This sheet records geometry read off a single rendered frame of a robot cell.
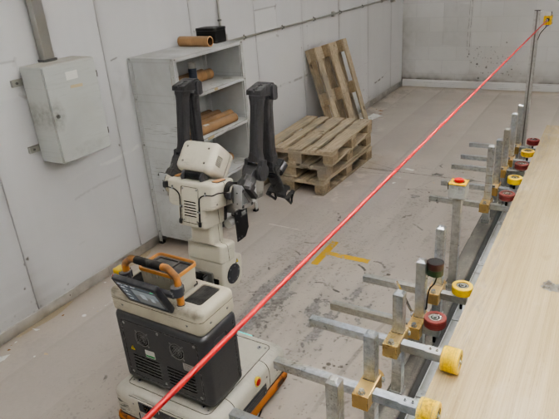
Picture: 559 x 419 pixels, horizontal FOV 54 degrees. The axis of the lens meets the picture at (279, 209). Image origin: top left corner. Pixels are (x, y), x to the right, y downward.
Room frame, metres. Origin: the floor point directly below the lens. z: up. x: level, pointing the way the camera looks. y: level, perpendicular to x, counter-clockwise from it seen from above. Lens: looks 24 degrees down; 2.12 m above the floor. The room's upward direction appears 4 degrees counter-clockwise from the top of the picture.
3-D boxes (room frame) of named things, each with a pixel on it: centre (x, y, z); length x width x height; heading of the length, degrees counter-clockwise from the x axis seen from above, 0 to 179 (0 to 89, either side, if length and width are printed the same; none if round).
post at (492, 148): (2.78, -1.16, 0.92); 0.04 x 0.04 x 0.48; 58
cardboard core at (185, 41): (4.57, 0.57, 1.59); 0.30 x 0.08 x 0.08; 58
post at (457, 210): (2.15, -0.77, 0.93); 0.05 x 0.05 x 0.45; 58
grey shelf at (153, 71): (4.47, 0.62, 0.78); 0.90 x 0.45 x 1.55; 148
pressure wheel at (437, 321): (1.64, -0.53, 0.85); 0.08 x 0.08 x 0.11
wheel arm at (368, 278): (1.94, -0.53, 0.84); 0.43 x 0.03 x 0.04; 58
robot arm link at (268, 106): (2.53, 0.03, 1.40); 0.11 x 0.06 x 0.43; 58
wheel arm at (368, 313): (1.75, -0.37, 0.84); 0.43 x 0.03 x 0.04; 58
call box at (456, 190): (2.15, -0.77, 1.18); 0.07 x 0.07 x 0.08; 58
